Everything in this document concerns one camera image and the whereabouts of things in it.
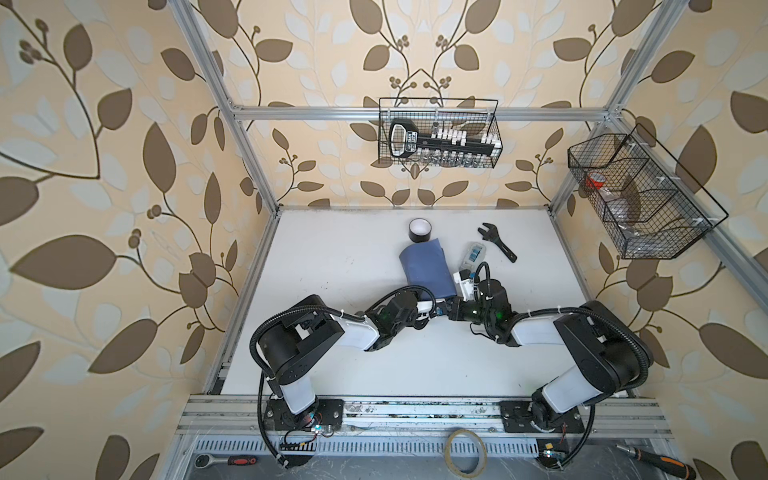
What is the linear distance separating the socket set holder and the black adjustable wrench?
14.4 inches

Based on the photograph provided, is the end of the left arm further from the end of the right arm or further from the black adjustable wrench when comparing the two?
the black adjustable wrench

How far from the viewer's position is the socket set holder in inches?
32.6

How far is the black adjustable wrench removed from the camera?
1.07m
